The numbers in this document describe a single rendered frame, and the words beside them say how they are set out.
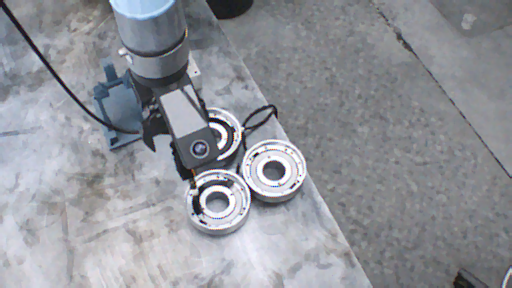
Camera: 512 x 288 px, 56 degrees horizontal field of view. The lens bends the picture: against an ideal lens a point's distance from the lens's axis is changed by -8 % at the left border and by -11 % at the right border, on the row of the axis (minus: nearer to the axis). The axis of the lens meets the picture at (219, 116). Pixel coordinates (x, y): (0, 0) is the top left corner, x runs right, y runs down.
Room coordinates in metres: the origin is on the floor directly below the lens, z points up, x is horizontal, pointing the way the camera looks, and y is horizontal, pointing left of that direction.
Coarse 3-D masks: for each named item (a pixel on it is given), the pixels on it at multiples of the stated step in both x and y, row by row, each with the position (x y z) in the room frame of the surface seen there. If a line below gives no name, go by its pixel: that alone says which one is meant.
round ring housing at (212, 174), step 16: (208, 176) 0.40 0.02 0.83; (224, 176) 0.39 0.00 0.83; (192, 192) 0.37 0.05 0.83; (208, 192) 0.37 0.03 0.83; (224, 192) 0.37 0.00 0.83; (240, 192) 0.36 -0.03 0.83; (192, 208) 0.34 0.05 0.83; (208, 224) 0.31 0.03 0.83; (224, 224) 0.31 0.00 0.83; (240, 224) 0.31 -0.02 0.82
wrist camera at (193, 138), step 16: (160, 96) 0.36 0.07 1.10; (176, 96) 0.37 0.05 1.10; (192, 96) 0.37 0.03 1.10; (176, 112) 0.35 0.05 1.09; (192, 112) 0.35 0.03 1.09; (176, 128) 0.33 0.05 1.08; (192, 128) 0.33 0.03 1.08; (208, 128) 0.34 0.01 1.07; (176, 144) 0.32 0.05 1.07; (192, 144) 0.32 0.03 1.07; (208, 144) 0.32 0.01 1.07; (192, 160) 0.30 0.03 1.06; (208, 160) 0.30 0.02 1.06
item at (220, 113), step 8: (216, 112) 0.52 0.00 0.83; (224, 112) 0.51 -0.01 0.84; (232, 120) 0.50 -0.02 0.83; (216, 128) 0.49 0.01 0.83; (240, 128) 0.48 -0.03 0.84; (224, 136) 0.47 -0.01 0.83; (240, 136) 0.46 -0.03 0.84; (240, 144) 0.46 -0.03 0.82; (232, 152) 0.43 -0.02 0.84; (216, 160) 0.42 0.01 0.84; (224, 160) 0.42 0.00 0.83; (208, 168) 0.43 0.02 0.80
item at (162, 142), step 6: (162, 132) 0.38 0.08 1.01; (168, 132) 0.38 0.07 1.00; (156, 138) 0.37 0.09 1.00; (162, 138) 0.37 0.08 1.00; (168, 138) 0.38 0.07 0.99; (156, 144) 0.37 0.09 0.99; (162, 144) 0.37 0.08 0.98; (168, 144) 0.37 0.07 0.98; (156, 150) 0.37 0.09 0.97; (162, 150) 0.37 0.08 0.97; (168, 150) 0.37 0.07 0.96; (162, 156) 0.37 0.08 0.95; (168, 156) 0.37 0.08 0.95; (174, 156) 0.38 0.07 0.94
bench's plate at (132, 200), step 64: (64, 0) 0.88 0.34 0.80; (192, 0) 0.84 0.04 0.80; (0, 64) 0.70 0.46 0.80; (64, 64) 0.68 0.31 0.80; (0, 128) 0.54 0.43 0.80; (64, 128) 0.53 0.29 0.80; (256, 128) 0.50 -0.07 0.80; (0, 192) 0.40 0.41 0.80; (64, 192) 0.39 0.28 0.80; (128, 192) 0.39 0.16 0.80; (0, 256) 0.28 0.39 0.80; (64, 256) 0.27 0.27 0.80; (128, 256) 0.27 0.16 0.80; (192, 256) 0.27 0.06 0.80; (256, 256) 0.26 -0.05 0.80; (320, 256) 0.25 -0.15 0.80
